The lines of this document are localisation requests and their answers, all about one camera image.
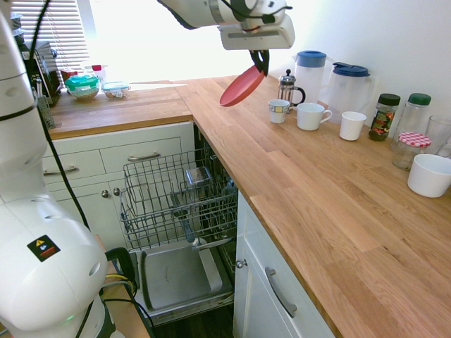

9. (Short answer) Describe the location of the metal drawer handle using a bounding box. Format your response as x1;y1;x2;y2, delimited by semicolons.
264;266;298;319
42;165;80;177
127;151;161;163

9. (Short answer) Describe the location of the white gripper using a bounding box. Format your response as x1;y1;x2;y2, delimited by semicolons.
216;13;296;77

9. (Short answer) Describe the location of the white window blind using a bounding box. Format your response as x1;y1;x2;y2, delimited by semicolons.
9;0;89;67

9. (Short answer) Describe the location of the tall drinking glass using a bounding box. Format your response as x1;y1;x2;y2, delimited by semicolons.
424;115;451;158

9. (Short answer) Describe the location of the black C clamp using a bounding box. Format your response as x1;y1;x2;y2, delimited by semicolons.
104;247;139;294

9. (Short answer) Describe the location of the wide white mug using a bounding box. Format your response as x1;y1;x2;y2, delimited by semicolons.
296;102;333;132

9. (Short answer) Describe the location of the grey wire dishwasher rack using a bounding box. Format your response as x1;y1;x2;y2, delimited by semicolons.
119;149;239;251

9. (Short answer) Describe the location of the red plastic plate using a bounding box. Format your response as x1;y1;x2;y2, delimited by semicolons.
218;65;266;108

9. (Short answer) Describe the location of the blue rim clear food container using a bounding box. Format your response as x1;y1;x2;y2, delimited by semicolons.
101;81;131;101

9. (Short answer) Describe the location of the white drawer front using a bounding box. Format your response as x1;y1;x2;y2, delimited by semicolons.
236;196;318;338

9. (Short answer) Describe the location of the yellow cable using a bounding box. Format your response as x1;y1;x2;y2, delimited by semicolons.
104;273;137;292

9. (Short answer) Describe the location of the steel dishwasher door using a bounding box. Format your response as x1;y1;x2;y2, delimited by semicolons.
133;242;235;322

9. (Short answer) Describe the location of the clear pitcher light blue lid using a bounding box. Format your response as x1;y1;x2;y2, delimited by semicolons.
292;50;334;105

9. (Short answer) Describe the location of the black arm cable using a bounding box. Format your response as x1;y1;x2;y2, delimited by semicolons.
28;0;93;234

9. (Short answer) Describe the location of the red checked lid glass jar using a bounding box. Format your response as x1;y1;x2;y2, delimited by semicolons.
392;132;433;172

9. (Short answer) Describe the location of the white ribbed cup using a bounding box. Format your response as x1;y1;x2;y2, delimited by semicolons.
339;111;367;142

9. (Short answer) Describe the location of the green lid clear bottle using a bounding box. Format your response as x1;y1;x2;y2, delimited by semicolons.
390;92;432;151

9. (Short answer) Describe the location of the grey mesh utensil holder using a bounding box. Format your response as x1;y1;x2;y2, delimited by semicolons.
34;79;57;130

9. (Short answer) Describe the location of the clear plastic container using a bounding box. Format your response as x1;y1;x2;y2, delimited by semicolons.
185;167;212;188

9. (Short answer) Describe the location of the teal lid food container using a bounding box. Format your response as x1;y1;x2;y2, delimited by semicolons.
63;74;101;103

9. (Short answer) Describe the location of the black coffee machine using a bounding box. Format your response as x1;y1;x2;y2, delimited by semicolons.
20;40;61;107

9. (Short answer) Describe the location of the glass French press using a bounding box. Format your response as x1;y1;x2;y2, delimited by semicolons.
277;68;307;114

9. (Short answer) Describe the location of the black lid spice jar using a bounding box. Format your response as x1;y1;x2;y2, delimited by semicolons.
369;93;402;142

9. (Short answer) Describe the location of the clear pitcher dark blue lid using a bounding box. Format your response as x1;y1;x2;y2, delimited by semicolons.
326;61;375;125

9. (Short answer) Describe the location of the small patterned white cup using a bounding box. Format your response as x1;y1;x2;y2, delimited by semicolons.
268;99;291;124

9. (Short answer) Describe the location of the white ceramic bowl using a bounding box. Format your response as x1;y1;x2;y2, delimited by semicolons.
407;154;451;199

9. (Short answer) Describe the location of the red cap white bottle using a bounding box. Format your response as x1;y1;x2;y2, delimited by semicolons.
91;64;109;85

